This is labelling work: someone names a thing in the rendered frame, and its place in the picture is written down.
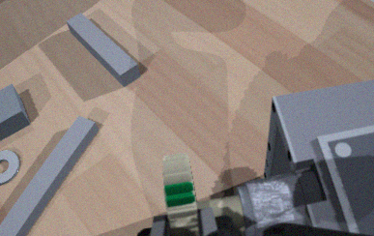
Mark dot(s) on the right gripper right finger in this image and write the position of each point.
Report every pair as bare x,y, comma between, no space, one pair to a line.
209,225

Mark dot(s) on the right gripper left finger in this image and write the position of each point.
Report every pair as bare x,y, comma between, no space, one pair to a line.
160,227

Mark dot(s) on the grey flat washer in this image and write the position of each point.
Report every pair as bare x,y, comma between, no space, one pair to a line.
13,160

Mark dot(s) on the grey camshaft with large toothed gear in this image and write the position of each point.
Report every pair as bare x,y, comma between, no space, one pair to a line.
181,204

